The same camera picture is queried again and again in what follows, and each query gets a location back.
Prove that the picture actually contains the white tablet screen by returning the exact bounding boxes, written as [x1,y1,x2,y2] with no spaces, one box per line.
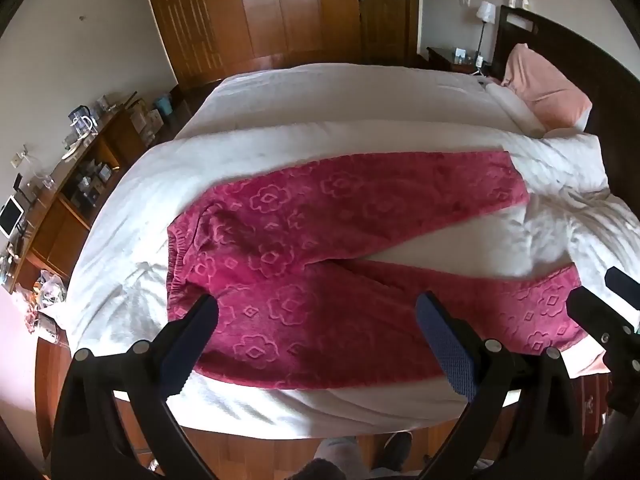
[0,195,24,239]

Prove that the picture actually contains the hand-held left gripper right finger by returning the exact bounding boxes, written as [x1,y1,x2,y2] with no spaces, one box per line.
[415,290,587,480]

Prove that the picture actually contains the dark wooden headboard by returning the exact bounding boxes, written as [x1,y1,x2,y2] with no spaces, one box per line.
[497,4,640,203]

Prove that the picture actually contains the wooden wardrobe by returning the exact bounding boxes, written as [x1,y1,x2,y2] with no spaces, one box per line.
[112,0,362,92]

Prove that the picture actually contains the red fleece pants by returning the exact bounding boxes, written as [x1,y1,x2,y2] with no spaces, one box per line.
[166,150,609,392]

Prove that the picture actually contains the white shade table lamp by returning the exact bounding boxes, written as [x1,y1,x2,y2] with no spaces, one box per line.
[474,1,497,62]

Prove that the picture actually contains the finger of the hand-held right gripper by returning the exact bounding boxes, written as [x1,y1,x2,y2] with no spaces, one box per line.
[567,285,637,357]
[604,267,640,312]

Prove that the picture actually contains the white pillow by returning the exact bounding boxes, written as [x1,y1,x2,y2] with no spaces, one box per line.
[484,81,547,137]

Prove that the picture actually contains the person's dark shoe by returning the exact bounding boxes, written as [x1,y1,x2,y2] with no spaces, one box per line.
[384,431,414,472]

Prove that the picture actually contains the dark wooden nightstand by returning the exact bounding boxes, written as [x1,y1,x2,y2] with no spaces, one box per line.
[426,47,495,77]

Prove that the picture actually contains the person's grey trouser leg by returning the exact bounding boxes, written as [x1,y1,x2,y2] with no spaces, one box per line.
[314,436,362,480]

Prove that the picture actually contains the clear electric kettle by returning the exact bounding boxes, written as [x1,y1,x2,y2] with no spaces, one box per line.
[67,105,99,137]

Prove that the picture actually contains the crumpled plastic bag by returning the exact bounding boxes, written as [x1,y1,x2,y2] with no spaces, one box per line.
[31,269,69,312]

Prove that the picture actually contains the wooden sideboard with shelves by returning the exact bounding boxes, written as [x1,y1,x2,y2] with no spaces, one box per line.
[2,91,167,295]

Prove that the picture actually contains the wooden door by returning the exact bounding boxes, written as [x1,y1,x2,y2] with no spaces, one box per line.
[354,0,422,67]

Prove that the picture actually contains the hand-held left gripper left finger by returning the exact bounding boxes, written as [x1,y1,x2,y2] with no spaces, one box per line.
[50,292,221,480]

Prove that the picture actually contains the pink pillow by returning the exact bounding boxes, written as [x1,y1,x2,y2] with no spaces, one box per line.
[501,42,594,129]

